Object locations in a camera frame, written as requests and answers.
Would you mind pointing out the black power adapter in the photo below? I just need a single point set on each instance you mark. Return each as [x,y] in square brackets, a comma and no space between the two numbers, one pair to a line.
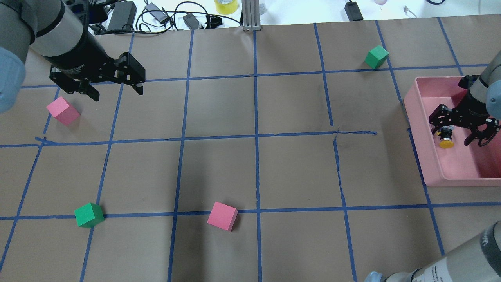
[353,11]

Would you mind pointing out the aluminium frame post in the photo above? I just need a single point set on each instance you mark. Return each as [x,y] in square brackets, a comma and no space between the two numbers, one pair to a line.
[251,15]

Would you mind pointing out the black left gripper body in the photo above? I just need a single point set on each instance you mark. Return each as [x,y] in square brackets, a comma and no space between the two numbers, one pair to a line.
[80,57]

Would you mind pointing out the pink cube far side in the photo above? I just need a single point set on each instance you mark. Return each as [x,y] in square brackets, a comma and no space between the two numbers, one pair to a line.
[63,111]

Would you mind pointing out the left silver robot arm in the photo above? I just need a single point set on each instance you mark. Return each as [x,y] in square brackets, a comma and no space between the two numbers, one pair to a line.
[58,30]

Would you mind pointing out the yellow tape roll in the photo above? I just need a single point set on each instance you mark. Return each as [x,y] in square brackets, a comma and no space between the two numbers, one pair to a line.
[226,7]

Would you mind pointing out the green cube near bin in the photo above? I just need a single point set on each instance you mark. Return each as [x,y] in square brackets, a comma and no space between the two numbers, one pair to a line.
[376,57]

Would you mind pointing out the pink cube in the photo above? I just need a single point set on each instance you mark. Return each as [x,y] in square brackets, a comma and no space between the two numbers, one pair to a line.
[222,216]
[63,111]

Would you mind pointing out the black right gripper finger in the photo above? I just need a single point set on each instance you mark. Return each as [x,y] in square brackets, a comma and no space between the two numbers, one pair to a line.
[435,127]
[474,134]

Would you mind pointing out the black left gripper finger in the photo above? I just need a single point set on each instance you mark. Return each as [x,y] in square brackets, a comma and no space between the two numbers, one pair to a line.
[91,92]
[137,86]

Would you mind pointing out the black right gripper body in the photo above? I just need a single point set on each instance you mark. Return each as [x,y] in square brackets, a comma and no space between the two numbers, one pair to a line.
[468,109]

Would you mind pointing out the yellow push button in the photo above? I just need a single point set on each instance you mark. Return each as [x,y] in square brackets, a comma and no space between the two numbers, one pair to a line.
[445,133]

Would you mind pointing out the pink plastic bin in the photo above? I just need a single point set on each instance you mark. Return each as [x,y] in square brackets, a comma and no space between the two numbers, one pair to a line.
[459,166]

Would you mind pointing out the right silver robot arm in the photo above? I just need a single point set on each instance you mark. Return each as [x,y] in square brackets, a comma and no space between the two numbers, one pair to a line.
[478,259]

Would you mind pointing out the green cube near base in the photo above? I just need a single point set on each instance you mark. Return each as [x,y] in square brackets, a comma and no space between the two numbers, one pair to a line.
[89,215]

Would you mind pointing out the black laptop power brick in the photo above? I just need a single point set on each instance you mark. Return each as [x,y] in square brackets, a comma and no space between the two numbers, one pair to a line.
[123,16]

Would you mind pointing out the pink cube near centre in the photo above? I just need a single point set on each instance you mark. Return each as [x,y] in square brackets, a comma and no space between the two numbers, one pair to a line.
[222,216]

